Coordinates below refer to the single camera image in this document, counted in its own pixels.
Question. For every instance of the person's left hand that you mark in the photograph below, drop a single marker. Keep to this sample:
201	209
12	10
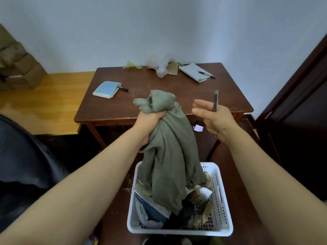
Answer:
144	127

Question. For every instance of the person's right hand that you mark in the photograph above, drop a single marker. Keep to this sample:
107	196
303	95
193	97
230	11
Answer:
221	122

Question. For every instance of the person's right middle finger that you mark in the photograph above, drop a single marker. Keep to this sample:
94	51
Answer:
200	113

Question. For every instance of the person's left fingers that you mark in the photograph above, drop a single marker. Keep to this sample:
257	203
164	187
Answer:
153	116

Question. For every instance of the grey mobile phone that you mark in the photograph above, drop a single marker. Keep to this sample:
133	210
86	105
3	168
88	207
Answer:
216	100

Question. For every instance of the grey-green garment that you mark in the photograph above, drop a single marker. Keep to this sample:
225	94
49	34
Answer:
171	150

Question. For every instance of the person's right forearm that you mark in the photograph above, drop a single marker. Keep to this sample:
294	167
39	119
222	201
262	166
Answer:
270	191

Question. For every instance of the person's left forearm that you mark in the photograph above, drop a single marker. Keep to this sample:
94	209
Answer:
76	191

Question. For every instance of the white paper scrap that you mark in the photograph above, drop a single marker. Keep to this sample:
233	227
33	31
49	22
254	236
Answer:
198	128

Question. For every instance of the dark brown wooden table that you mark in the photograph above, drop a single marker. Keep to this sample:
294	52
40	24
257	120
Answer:
158	82

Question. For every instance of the dark pen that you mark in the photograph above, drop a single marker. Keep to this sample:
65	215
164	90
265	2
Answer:
205	74

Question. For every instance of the small black clip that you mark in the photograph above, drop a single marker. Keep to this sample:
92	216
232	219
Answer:
124	89

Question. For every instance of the grey folded paper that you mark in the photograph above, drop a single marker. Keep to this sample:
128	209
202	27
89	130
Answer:
193	71

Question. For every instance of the clear plastic bag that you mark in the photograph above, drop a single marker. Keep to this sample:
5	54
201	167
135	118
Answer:
159	65

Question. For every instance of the brown cardboard piece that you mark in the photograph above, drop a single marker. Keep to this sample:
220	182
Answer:
173	68

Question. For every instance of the light blue tissue pack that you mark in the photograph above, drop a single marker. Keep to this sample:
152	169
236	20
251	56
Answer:
106	89

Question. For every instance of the yellow-green wrapper scraps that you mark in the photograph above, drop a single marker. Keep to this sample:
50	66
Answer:
131	65

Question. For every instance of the white plastic laundry basket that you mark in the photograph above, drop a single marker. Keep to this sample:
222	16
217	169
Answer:
221	201

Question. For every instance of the patterned beige cloth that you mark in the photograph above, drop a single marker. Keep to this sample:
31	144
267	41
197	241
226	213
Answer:
201	204

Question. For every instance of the blue jeans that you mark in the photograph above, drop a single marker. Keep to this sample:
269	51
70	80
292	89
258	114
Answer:
153	214

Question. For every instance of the dark wooden door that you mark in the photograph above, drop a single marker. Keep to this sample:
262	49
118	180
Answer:
299	125

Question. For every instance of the light wooden table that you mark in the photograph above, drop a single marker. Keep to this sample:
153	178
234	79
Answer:
51	99

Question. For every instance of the dark cloth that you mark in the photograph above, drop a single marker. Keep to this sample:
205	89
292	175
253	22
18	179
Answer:
178	219

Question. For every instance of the person's dark shirt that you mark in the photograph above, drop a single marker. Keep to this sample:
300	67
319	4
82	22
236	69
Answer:
23	163

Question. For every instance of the stack of cardboard boxes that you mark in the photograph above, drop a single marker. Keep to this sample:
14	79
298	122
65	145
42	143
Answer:
23	66

